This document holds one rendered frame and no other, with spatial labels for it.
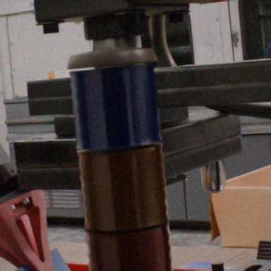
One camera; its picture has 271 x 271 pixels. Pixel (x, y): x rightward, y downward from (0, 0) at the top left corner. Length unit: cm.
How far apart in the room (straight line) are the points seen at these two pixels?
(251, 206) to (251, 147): 261
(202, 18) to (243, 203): 285
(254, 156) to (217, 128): 494
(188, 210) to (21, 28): 188
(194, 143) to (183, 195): 528
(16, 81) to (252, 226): 392
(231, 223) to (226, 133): 239
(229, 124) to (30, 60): 592
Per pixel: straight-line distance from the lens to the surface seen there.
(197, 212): 592
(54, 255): 80
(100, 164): 38
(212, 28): 575
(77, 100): 38
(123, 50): 37
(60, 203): 658
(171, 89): 62
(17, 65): 672
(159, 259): 39
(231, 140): 74
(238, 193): 308
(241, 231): 310
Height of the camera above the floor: 119
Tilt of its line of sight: 3 degrees down
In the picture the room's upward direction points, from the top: 5 degrees counter-clockwise
